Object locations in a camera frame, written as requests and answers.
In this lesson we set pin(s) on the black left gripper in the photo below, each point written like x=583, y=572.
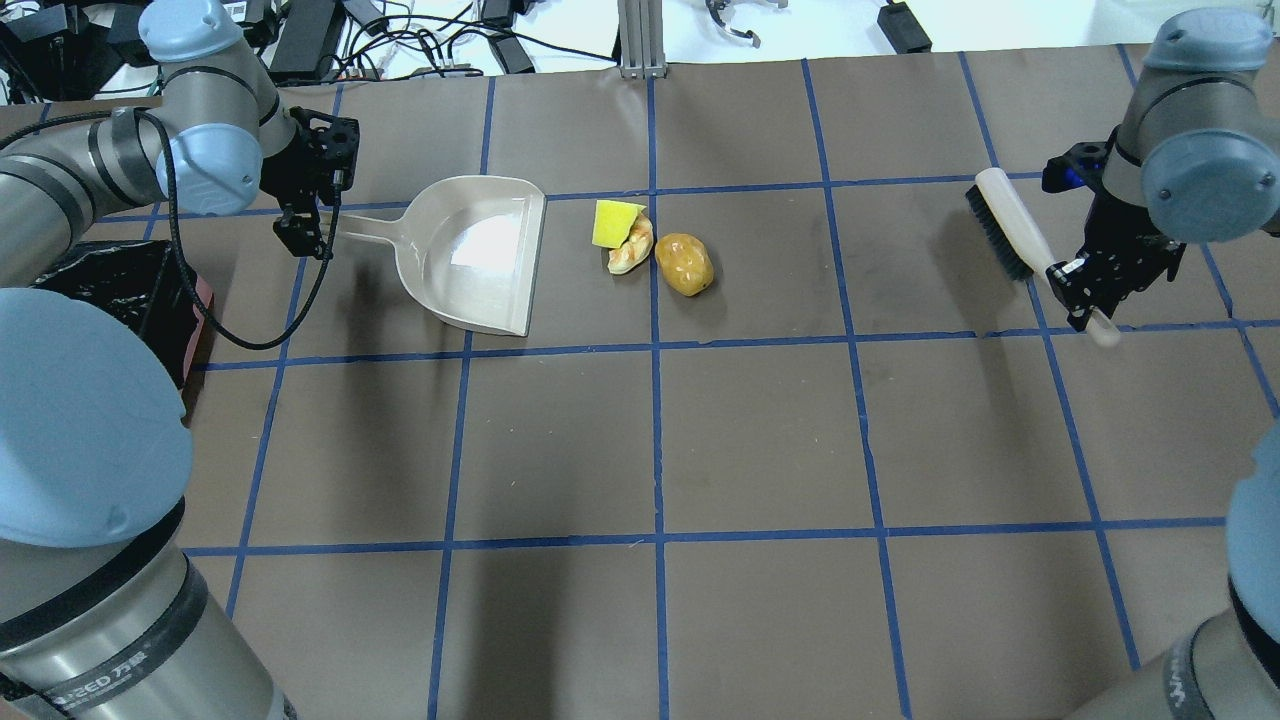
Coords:
x=291, y=177

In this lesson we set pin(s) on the black power brick top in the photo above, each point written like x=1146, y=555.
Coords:
x=307, y=41

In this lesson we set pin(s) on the black power adapter near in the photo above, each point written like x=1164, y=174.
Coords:
x=899, y=25

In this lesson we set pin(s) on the beige plastic dustpan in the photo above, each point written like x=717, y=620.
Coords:
x=466, y=248

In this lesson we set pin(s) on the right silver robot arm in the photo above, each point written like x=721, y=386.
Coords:
x=1194, y=160

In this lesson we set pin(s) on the yellow green sponge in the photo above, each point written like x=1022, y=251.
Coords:
x=613, y=221

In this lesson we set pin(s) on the yellow potato-like toy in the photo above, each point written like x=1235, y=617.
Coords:
x=684, y=263

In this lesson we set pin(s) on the black power adapter far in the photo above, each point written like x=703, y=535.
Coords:
x=510, y=55

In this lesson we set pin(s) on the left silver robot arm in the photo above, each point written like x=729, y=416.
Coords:
x=104, y=617

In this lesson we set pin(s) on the black power adapter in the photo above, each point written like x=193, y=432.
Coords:
x=510, y=55
x=899, y=25

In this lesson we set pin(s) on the beige hand brush black bristles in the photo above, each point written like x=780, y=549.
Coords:
x=1014, y=235

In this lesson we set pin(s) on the black lined trash bin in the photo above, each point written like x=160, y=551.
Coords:
x=138, y=283

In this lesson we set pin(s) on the aluminium frame post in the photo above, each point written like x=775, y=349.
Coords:
x=640, y=40

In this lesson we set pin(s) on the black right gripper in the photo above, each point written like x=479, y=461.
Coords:
x=1122, y=228

